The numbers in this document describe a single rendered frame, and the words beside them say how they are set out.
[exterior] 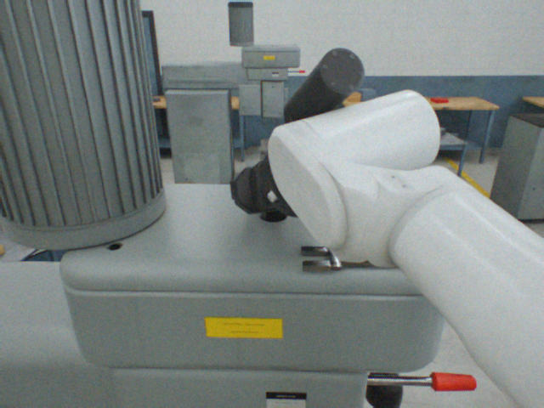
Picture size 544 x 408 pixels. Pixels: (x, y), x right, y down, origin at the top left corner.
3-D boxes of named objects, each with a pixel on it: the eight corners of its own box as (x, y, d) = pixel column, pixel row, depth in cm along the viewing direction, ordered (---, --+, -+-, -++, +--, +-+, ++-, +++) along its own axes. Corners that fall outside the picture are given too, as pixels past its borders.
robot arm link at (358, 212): (357, 152, 38) (467, 250, 28) (268, 181, 35) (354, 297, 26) (364, 85, 33) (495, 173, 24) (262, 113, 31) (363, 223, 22)
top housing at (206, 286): (398, 263, 74) (410, 181, 67) (451, 384, 50) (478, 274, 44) (138, 260, 75) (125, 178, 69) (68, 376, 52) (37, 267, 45)
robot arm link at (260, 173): (236, 235, 49) (257, 229, 38) (225, 157, 50) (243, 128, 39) (332, 221, 53) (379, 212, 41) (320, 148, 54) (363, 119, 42)
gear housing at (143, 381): (342, 310, 78) (345, 265, 74) (364, 430, 56) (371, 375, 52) (165, 307, 79) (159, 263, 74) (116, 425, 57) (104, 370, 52)
